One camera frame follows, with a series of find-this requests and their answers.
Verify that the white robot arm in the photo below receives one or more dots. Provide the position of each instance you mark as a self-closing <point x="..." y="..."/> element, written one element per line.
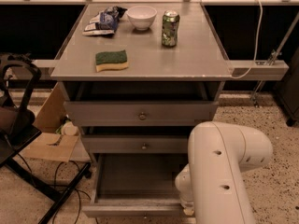
<point x="211" y="187"/>

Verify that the grey middle drawer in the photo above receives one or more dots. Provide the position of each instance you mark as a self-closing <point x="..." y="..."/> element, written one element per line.
<point x="134" y="144"/>

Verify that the metal diagonal rod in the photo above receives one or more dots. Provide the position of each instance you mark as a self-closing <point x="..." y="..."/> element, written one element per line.
<point x="272" y="58"/>

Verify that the green soda can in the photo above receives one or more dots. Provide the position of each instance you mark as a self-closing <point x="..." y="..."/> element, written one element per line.
<point x="170" y="26"/>

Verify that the grey bottom drawer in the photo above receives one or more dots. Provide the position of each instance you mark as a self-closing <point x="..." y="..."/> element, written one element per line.
<point x="136" y="185"/>

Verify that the grey drawer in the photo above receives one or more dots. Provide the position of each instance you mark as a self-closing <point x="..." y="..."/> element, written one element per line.
<point x="134" y="144"/>
<point x="136" y="185"/>
<point x="140" y="113"/>

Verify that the white bowl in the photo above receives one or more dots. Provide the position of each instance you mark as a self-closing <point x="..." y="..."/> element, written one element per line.
<point x="141" y="17"/>

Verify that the white roll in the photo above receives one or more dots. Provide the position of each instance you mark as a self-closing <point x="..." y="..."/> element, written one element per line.
<point x="69" y="129"/>

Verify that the blue chip bag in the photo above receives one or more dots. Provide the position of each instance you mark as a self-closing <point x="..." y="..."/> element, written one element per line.
<point x="105" y="22"/>

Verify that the grey drawer cabinet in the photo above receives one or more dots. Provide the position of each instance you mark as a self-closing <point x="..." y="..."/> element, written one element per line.
<point x="193" y="70"/>

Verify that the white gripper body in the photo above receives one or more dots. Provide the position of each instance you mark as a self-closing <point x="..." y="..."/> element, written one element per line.
<point x="185" y="197"/>

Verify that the green yellow sponge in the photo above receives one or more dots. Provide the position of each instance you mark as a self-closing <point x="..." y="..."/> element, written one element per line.
<point x="111" y="60"/>

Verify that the grey top drawer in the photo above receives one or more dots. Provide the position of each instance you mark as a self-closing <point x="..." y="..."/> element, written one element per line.
<point x="140" y="113"/>

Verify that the cardboard box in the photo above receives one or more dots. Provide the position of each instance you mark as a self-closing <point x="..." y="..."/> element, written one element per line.
<point x="51" y="144"/>

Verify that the grey metal rail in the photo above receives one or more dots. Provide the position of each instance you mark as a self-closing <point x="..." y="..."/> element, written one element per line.
<point x="249" y="70"/>

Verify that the black chair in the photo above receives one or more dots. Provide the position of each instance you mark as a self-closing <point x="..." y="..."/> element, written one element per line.
<point x="17" y="132"/>

